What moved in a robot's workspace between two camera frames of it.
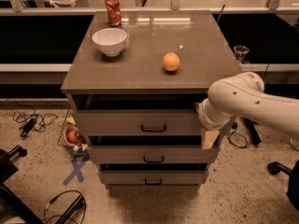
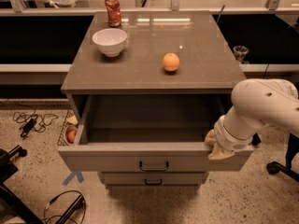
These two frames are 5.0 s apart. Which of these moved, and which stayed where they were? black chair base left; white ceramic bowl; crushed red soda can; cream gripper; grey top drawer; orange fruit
Moved: cream gripper; grey top drawer
Stayed: white ceramic bowl; crushed red soda can; black chair base left; orange fruit
